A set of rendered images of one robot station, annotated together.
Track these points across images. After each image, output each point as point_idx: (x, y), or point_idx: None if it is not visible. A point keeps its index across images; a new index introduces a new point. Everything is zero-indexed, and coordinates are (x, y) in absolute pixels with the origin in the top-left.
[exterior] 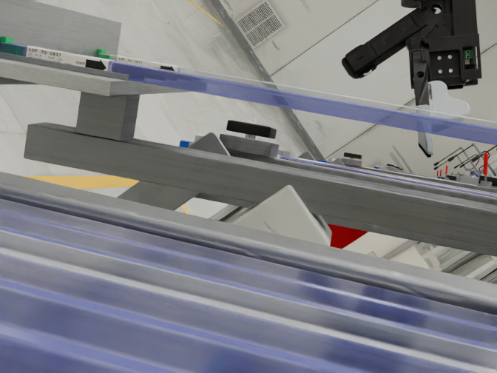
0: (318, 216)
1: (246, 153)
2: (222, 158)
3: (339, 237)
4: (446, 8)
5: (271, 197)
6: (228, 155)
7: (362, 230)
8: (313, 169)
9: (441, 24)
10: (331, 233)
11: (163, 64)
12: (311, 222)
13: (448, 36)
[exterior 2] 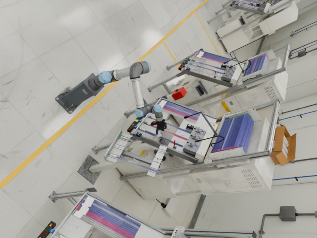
0: None
1: None
2: (129, 154)
3: (177, 97)
4: (161, 122)
5: (132, 158)
6: (135, 138)
7: (180, 97)
8: (145, 139)
9: (160, 123)
10: None
11: (125, 138)
12: (136, 161)
13: (160, 126)
